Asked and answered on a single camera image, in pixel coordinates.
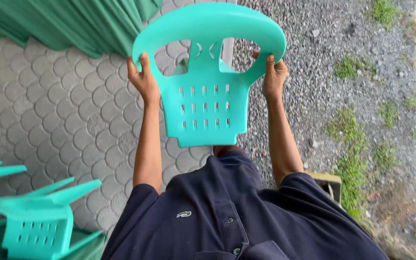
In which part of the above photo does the navy polo shirt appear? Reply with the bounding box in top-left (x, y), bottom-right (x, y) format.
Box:
top-left (101, 149), bottom-right (390, 260)

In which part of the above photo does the turquoise plastic chair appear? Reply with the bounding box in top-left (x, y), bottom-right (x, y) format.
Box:
top-left (0, 161), bottom-right (104, 260)
top-left (132, 2), bottom-right (287, 148)

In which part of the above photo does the green draped cloth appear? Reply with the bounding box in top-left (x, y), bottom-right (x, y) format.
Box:
top-left (0, 0), bottom-right (164, 59)

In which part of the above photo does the person's left hand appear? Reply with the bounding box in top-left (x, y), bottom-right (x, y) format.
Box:
top-left (127, 52), bottom-right (161, 106)

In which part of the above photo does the person's right hand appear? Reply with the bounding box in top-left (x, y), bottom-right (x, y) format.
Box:
top-left (252, 50), bottom-right (289, 102)

